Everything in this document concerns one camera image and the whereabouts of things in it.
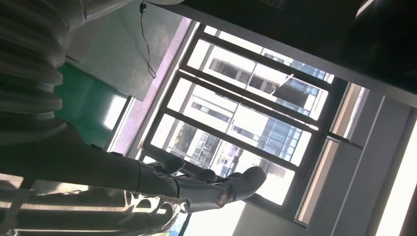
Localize dark framed window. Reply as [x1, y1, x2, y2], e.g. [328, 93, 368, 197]
[139, 23, 354, 226]

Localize thin black table cable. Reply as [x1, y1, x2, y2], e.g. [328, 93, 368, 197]
[139, 0, 158, 80]

